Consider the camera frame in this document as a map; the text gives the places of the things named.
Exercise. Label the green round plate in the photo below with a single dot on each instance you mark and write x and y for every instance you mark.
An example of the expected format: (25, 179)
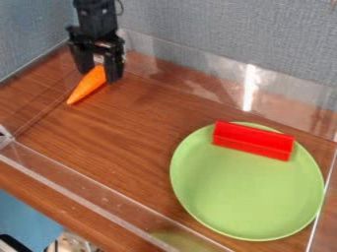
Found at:
(248, 197)

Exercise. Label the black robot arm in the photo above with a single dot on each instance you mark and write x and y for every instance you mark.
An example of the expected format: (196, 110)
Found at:
(93, 37)

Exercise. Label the red rectangular block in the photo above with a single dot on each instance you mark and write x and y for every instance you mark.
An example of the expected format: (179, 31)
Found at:
(251, 140)

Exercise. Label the clear acrylic barrier wall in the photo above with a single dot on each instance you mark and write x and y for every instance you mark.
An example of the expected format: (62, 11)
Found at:
(88, 162)

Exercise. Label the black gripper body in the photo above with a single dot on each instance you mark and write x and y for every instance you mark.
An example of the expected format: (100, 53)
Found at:
(94, 33)

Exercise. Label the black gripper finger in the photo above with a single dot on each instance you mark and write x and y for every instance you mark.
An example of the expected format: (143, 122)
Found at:
(113, 63)
(82, 59)

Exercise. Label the orange toy carrot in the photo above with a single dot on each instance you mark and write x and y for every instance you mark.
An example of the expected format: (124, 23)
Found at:
(89, 83)

